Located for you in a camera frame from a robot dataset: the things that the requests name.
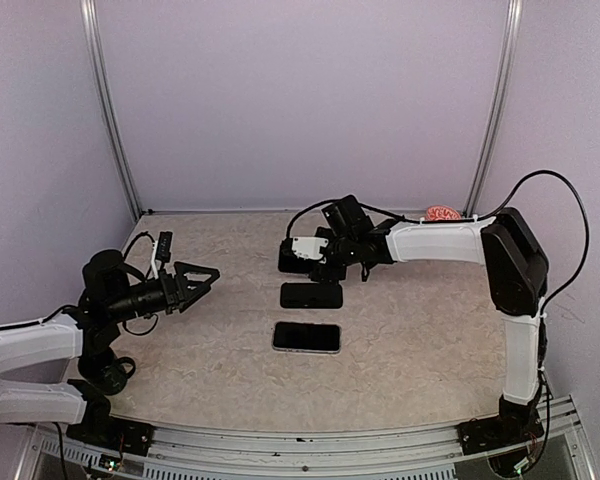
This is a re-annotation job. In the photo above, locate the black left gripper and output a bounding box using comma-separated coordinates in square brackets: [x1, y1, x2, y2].
[106, 260, 219, 322]

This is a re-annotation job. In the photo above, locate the black smartphone with teal edge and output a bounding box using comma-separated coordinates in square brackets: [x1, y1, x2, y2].
[280, 283, 343, 309]

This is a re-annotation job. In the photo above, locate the black phone with purple edge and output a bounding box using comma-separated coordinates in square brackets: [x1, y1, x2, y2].
[278, 252, 314, 275]

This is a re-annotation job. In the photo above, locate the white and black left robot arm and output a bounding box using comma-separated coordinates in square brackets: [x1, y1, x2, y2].
[0, 249, 220, 445]

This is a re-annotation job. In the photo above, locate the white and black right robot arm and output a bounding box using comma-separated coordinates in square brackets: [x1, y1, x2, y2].
[291, 195, 549, 444]

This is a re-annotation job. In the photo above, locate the black mug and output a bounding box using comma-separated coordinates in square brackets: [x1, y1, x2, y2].
[78, 348, 136, 396]

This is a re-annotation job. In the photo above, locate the red patterned small bowl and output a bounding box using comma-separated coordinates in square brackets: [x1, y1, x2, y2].
[425, 205, 463, 222]

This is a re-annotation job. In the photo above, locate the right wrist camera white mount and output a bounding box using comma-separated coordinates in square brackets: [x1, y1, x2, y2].
[281, 236, 329, 263]

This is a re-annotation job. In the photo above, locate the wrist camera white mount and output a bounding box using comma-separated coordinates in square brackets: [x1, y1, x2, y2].
[150, 231, 173, 278]
[281, 236, 329, 263]

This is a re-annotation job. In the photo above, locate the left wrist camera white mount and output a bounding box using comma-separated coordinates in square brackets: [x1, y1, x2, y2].
[150, 231, 173, 278]

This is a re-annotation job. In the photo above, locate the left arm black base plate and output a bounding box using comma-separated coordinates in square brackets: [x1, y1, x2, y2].
[66, 417, 155, 457]

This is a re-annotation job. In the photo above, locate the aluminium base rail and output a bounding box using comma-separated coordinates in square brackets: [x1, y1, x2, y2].
[14, 394, 596, 480]

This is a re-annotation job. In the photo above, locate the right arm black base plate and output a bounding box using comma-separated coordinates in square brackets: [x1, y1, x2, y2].
[456, 416, 544, 455]

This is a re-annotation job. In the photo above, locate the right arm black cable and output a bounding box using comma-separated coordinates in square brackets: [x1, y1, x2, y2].
[284, 169, 591, 451]

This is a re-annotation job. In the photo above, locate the left aluminium frame post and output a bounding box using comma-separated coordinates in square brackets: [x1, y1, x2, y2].
[80, 0, 143, 221]

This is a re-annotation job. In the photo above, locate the aluminium frame post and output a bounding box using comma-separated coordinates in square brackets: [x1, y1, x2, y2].
[464, 0, 524, 217]
[80, 0, 143, 221]

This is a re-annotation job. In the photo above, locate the right aluminium frame post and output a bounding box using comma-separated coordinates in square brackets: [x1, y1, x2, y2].
[464, 0, 524, 217]

